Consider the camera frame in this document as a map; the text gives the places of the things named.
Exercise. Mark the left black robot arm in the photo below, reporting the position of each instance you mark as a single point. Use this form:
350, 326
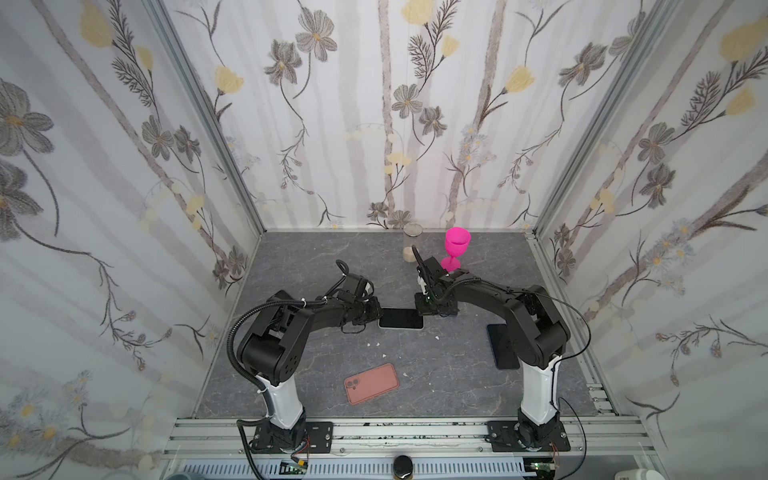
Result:
265, 346

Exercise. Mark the salmon pink phone case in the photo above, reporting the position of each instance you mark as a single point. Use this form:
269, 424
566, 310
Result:
371, 383

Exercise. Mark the black phone at right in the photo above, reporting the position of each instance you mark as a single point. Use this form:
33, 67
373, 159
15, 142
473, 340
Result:
503, 354

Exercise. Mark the light blue phone case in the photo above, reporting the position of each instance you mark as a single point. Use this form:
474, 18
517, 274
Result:
401, 327

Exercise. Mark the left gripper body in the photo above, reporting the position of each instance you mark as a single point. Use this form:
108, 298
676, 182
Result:
366, 311

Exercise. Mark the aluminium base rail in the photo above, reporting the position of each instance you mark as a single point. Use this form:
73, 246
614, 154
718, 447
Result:
441, 448

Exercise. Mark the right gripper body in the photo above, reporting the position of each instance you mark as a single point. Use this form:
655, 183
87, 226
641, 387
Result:
433, 294

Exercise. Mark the pink plastic goblet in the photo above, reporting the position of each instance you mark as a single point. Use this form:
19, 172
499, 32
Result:
456, 243

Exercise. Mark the black round knob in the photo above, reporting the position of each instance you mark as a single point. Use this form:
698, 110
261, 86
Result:
403, 468

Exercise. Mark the clear jar with grains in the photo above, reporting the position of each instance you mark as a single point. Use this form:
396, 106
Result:
412, 237

